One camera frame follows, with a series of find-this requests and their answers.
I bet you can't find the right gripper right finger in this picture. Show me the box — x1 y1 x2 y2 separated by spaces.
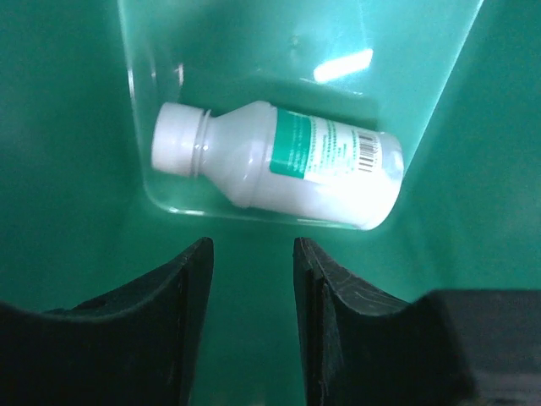
293 238 540 405

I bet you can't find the white green-label bottle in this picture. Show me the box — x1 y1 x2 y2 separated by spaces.
151 101 404 230

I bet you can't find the green medicine box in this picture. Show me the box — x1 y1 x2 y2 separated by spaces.
1 1 540 405

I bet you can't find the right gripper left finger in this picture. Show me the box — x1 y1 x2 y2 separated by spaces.
1 238 214 405

